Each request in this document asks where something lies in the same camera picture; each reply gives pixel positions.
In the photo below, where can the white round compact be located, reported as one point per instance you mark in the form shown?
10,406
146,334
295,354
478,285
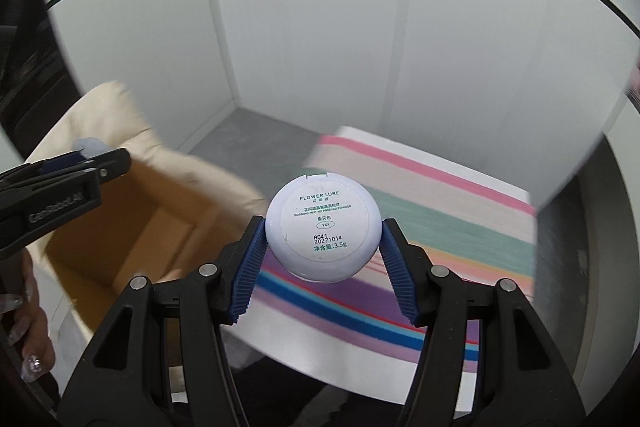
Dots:
323,228

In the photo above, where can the brown cardboard box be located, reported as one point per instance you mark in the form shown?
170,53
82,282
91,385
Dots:
147,224

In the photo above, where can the person left hand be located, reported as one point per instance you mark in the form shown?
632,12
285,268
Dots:
30,326

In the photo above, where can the striped colourful cloth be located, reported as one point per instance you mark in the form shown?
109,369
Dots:
482,228

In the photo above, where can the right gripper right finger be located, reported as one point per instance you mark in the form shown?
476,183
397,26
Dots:
521,379

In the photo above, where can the black display cabinet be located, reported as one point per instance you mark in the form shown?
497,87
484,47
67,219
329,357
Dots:
36,85

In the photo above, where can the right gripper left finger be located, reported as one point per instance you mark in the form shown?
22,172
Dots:
122,378

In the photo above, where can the cream padded armchair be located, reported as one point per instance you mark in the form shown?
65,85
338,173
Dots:
108,112

